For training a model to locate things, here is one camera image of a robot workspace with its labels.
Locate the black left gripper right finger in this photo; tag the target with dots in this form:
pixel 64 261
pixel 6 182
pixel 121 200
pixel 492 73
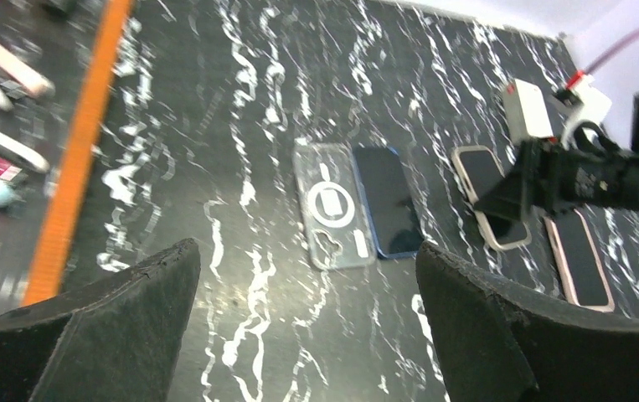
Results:
pixel 497 340

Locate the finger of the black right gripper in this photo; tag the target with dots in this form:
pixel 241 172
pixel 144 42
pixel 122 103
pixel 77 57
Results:
pixel 514 196

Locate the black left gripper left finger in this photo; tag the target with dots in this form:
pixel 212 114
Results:
pixel 115 339

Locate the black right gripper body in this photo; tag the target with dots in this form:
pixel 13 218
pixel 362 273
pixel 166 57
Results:
pixel 568 177

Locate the black phone cream case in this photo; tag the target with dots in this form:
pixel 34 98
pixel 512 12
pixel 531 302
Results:
pixel 479 171

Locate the blue phone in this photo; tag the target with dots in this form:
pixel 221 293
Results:
pixel 388 199

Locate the clear phone case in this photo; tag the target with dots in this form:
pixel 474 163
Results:
pixel 334 219

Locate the black phone pink case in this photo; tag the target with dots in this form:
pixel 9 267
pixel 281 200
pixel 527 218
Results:
pixel 582 276

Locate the white box red labels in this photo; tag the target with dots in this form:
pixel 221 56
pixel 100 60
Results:
pixel 525 112

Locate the orange wooden shelf rack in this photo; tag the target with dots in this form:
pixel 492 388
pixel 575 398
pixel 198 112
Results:
pixel 77 52

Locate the pink white clip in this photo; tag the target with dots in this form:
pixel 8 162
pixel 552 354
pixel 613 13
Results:
pixel 17 79

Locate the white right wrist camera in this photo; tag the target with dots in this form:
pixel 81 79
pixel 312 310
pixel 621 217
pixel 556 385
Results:
pixel 581 103

